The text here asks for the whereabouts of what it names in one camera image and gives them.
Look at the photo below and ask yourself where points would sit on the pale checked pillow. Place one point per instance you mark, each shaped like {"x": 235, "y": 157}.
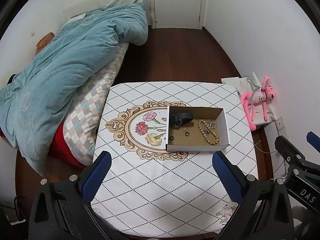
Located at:
{"x": 107, "y": 0}

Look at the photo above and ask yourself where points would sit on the diamond-patterned floral tablecloth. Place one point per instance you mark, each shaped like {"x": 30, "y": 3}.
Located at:
{"x": 160, "y": 180}

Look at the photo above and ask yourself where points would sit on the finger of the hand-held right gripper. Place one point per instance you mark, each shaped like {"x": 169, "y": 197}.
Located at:
{"x": 313, "y": 140}
{"x": 287, "y": 150}

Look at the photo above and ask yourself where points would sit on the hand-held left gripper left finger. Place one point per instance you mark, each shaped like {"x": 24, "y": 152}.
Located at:
{"x": 98, "y": 175}

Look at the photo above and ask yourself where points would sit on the brown plush toy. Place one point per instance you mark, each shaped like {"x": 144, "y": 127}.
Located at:
{"x": 43, "y": 41}

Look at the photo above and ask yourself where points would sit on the pink plush toy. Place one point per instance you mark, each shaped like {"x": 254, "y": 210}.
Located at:
{"x": 258, "y": 97}

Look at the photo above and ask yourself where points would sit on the red blanket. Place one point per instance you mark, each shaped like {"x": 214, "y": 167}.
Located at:
{"x": 62, "y": 147}

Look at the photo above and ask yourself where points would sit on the black smart band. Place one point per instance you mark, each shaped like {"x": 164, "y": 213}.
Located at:
{"x": 183, "y": 116}

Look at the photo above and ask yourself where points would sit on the checkered pillow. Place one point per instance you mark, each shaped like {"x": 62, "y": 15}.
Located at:
{"x": 85, "y": 120}

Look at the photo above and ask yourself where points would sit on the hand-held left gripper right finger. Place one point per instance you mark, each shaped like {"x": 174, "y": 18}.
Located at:
{"x": 226, "y": 176}

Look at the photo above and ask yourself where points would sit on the light blue quilt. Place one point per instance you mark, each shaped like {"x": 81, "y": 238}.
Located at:
{"x": 70, "y": 62}

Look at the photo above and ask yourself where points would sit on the white paper bag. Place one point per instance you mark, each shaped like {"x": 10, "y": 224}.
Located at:
{"x": 237, "y": 82}

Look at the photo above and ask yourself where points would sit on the white wall socket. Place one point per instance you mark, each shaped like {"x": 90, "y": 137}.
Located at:
{"x": 280, "y": 123}

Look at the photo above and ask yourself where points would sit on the white door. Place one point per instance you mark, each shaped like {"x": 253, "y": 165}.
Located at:
{"x": 178, "y": 2}

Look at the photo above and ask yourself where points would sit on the white cardboard box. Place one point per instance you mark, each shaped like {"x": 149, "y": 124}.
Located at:
{"x": 200, "y": 147}

